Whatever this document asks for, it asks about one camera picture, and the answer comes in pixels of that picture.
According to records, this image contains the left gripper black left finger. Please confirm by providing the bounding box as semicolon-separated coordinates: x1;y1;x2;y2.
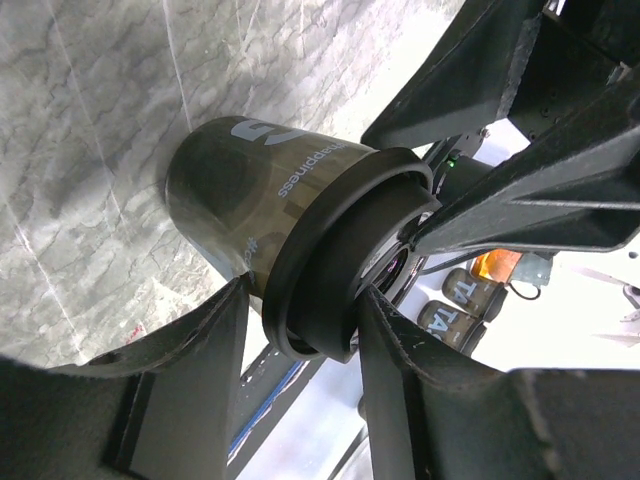
1;277;249;479

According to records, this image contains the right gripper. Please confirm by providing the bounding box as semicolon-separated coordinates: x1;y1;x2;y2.
361;0;639;254

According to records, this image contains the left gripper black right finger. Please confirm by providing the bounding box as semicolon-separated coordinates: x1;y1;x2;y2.
357;287;639;479

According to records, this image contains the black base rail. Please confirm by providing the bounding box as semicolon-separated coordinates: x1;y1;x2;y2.
227;346;325;479

